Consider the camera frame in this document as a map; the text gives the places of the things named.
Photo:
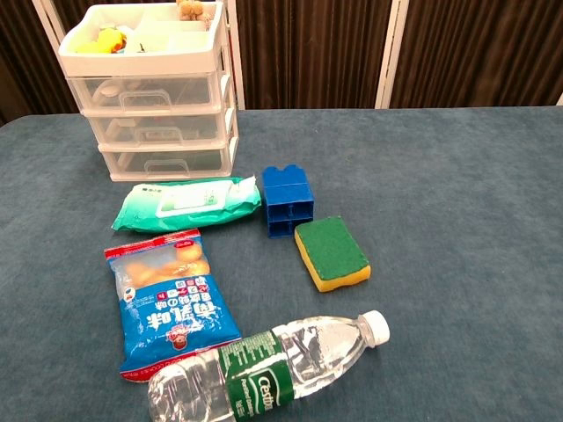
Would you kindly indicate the clear water bottle green label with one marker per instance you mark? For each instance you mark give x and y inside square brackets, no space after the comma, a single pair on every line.
[264,373]

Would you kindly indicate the yellow green scouring sponge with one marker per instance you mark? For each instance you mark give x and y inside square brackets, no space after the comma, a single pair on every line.
[330,250]

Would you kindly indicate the yellow duck toy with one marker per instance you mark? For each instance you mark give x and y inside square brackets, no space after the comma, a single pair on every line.
[113,40]

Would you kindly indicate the brown plush toy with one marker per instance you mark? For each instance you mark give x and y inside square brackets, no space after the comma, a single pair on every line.
[191,9]

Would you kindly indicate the white plastic drawer unit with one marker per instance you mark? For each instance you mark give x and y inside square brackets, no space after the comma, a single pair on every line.
[145,66]

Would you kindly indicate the white partition post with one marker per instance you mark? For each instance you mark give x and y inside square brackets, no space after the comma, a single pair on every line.
[46,17]
[236,53]
[391,53]
[560,100]

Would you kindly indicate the small brown trinket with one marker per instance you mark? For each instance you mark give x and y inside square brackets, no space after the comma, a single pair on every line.
[141,46]

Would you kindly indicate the green wet wipes pack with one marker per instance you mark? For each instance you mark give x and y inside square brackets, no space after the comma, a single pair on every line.
[145,213]

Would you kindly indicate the blue felt table cover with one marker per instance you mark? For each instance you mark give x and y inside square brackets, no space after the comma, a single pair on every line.
[440,264]

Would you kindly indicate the blue toy building block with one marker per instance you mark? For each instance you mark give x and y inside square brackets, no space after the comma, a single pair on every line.
[288,195]

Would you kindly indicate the blue snack bag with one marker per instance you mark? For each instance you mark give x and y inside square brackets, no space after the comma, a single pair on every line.
[176,316]

